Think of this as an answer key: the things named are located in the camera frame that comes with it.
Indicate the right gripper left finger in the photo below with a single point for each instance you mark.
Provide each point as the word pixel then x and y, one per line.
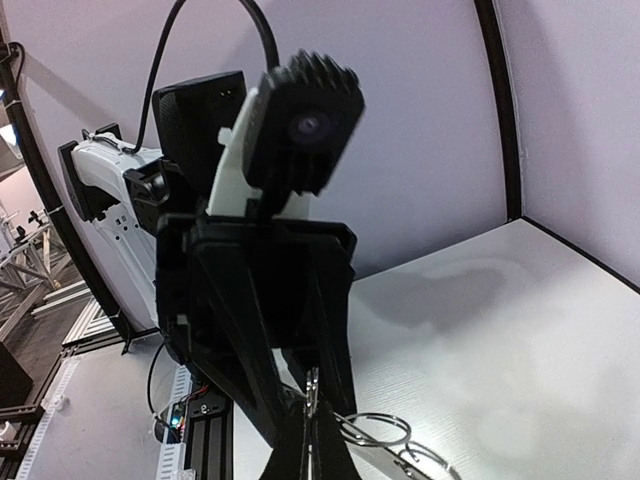
pixel 290 458

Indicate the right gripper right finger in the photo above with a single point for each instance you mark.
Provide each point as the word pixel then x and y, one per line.
pixel 330 456

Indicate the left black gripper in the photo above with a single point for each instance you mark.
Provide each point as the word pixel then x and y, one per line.
pixel 229 292

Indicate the metal ring plate with keyrings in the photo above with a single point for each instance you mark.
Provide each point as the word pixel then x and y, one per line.
pixel 396 459

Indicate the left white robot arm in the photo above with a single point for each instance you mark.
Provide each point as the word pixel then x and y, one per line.
pixel 124 191

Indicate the black front frame rail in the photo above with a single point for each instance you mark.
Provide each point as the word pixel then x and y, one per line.
pixel 208 435

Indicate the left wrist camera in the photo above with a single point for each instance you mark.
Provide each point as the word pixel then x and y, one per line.
pixel 302 120

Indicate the right black frame post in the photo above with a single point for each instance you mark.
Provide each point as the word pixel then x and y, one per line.
pixel 505 108

